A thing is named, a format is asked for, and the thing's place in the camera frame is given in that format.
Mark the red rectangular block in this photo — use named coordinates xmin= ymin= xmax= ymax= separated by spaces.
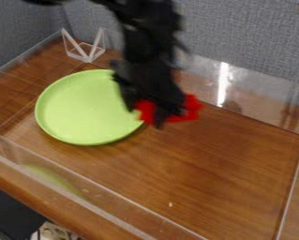
xmin=135 ymin=94 xmax=204 ymax=126

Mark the clear acrylic enclosure wall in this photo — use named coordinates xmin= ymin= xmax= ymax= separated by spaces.
xmin=0 ymin=31 xmax=299 ymax=240

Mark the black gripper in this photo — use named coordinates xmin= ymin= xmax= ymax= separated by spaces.
xmin=109 ymin=59 xmax=185 ymax=128

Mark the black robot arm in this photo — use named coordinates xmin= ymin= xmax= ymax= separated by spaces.
xmin=89 ymin=0 xmax=185 ymax=128

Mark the green round plate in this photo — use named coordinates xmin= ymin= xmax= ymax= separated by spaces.
xmin=34 ymin=69 xmax=144 ymax=145

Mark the clear acrylic corner bracket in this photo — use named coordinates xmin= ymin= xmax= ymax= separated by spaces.
xmin=61 ymin=29 xmax=107 ymax=63

